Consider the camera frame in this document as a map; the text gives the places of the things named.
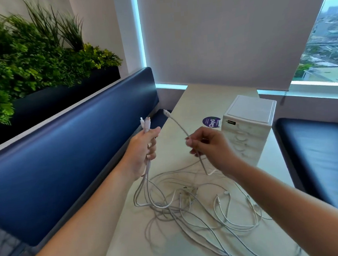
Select person's right hand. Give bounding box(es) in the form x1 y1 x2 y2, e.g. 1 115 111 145
185 124 242 180

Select person's left hand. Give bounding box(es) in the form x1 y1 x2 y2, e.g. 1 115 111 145
120 126 165 182

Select white mini drawer cabinet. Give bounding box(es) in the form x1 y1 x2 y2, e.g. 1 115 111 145
220 92 282 169

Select person's left forearm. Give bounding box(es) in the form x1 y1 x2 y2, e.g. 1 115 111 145
10 163 144 256

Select person's right forearm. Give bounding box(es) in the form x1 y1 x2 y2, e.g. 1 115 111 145
225 154 338 256

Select black planter box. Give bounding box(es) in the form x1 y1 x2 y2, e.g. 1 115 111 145
0 66 126 152

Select round purple sticker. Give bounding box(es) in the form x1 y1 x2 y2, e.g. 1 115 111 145
202 116 222 129

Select white table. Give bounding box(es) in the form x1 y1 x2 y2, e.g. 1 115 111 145
93 76 311 256

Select blue padded bench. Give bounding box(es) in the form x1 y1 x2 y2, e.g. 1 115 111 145
0 65 183 256
273 114 338 224

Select white roller blind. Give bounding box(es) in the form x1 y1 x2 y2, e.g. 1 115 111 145
137 0 338 101

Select green leafy plants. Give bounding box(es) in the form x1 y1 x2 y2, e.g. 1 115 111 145
0 0 127 126

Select glass window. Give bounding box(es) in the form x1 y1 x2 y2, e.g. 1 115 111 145
286 0 338 87

